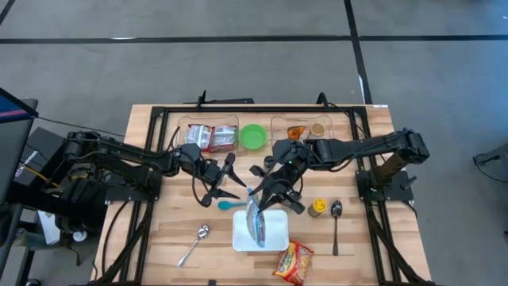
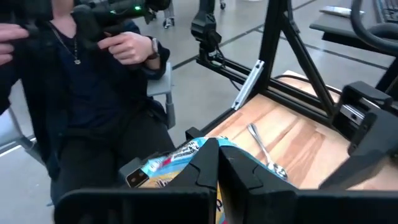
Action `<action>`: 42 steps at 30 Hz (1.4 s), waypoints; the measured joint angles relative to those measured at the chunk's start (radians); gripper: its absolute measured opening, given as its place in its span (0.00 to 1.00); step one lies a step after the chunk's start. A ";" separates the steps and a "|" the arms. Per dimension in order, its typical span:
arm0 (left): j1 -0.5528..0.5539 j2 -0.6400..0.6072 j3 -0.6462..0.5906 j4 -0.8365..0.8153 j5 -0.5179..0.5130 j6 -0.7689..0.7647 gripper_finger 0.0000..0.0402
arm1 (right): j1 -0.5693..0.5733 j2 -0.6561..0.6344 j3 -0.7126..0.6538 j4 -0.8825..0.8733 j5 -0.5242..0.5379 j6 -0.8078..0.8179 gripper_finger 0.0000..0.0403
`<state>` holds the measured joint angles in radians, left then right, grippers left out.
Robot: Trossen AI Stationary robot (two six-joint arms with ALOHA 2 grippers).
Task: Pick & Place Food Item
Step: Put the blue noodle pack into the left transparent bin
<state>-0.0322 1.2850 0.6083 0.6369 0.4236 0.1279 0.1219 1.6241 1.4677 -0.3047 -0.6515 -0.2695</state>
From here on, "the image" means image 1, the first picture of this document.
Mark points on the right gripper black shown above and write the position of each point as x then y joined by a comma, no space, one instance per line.
291,163

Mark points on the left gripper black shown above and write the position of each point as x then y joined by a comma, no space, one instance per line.
206,171

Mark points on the red orange ramen packet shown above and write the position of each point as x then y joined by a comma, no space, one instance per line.
224,139

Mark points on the blue white noodle packet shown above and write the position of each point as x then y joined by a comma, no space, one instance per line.
256,226

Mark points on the white plastic bin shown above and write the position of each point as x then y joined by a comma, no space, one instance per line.
278,234

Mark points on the small amber orange jar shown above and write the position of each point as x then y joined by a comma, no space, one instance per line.
295,133

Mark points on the tan round jar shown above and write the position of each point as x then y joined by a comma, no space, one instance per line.
317,129

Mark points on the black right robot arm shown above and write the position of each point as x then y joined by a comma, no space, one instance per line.
357,147

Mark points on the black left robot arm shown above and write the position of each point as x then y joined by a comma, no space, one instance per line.
131,153

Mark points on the teal plastic spoon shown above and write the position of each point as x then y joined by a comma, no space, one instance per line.
224,205

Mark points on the yellow-lid seasoning jar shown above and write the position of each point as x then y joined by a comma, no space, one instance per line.
318,205

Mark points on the green plastic bowl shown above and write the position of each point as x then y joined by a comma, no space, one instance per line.
253,137

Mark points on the silver metal spoon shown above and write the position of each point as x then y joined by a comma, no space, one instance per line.
203,231
336,207

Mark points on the clear plastic bin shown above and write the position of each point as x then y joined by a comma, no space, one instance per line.
234,119
279,127

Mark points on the red yellow ramen packet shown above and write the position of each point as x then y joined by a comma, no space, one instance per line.
293,263

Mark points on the black equipment box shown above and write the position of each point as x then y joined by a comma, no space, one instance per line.
39,151

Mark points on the black floor stand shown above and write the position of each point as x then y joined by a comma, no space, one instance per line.
486,159

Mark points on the black computer monitor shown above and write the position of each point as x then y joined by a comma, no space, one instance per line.
12,135

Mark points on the black aluminium table frame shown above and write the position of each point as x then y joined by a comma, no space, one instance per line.
258,109

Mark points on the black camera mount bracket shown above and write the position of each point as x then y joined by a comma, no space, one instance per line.
323,100
230,101

